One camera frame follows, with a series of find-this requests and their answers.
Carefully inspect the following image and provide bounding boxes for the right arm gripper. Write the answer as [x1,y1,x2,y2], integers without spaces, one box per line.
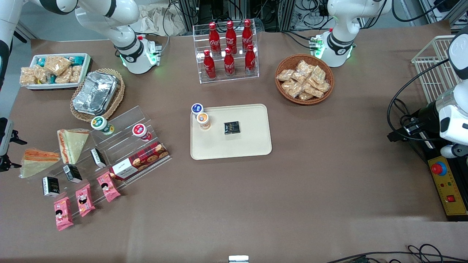
[0,118,28,172]

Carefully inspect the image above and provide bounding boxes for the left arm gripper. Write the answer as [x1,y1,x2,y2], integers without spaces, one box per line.
[387,102,440,143]

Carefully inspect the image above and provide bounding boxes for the sandwich with orange filling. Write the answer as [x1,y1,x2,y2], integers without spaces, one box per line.
[19,148,61,179]

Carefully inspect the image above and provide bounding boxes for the wrapped triangle sandwich white bread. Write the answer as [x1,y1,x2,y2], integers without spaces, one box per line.
[57,129,90,165]

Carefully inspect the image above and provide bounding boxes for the white rectangular snack tray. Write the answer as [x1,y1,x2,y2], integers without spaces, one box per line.
[29,53,92,90]

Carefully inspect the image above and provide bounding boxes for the beige plastic tray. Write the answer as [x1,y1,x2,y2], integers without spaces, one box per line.
[190,104,273,160]

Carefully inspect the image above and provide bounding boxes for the small black carton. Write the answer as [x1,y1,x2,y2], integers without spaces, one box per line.
[63,164,83,183]
[42,176,60,198]
[90,148,107,168]

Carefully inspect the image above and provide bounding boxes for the yellow emergency stop box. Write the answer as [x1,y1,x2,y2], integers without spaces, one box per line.
[428,155,468,217]

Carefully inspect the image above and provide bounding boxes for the pink snack packet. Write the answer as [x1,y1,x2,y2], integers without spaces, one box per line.
[96,172,121,203]
[75,184,96,218]
[54,197,74,232]

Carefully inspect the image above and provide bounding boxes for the brown table cover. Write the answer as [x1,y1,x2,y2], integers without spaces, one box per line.
[0,20,468,263]

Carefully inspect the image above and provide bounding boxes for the green lid cup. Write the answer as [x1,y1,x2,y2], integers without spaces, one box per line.
[91,116,115,136]

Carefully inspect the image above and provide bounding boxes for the stacked foil containers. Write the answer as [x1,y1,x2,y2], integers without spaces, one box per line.
[72,71,119,115]

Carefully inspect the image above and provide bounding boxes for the clear acrylic stepped stand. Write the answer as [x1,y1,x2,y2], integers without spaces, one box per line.
[24,105,172,220]

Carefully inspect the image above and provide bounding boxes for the oval wicker basket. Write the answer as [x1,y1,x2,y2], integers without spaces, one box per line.
[70,68,125,123]

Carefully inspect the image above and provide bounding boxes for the red plaid cookie box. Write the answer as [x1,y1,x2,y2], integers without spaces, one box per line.
[110,142,169,180]

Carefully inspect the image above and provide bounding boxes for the red lid cup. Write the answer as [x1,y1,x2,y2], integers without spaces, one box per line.
[132,123,152,142]

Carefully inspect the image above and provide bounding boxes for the round wicker basket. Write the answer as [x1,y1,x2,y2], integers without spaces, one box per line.
[275,54,335,106]

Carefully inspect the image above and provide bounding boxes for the clear acrylic bottle rack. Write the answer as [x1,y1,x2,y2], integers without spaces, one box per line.
[192,20,260,84]

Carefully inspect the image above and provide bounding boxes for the red cola bottle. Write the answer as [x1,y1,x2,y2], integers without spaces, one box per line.
[203,50,216,80]
[224,47,236,78]
[208,22,221,56]
[242,19,253,52]
[245,44,256,76]
[225,20,237,54]

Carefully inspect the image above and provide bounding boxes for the orange lid cup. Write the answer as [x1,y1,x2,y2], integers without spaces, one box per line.
[196,112,211,131]

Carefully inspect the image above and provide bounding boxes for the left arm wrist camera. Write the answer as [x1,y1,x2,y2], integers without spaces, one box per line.
[402,122,424,135]

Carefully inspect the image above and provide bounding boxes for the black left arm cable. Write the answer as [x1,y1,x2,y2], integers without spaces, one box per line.
[387,58,451,143]

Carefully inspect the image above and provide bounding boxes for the white wire basket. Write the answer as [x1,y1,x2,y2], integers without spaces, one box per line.
[411,35,465,104]

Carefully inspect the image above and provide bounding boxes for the black floor cables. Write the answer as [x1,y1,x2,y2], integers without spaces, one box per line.
[325,244,468,263]

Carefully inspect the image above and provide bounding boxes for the aluminium frame with cables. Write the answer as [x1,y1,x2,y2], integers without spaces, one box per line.
[175,0,329,33]

